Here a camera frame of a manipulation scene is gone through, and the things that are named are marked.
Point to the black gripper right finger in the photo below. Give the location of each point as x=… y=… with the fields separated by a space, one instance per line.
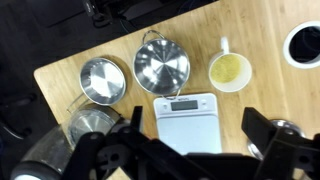
x=286 y=156

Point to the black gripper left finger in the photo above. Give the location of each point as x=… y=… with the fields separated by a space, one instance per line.
x=110 y=156

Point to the white plastic mug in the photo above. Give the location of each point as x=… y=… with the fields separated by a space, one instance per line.
x=246 y=71

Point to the yellow couscous grains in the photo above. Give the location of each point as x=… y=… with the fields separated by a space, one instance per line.
x=226 y=68

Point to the white digital kitchen scale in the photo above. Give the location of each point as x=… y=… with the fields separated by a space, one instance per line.
x=188 y=130

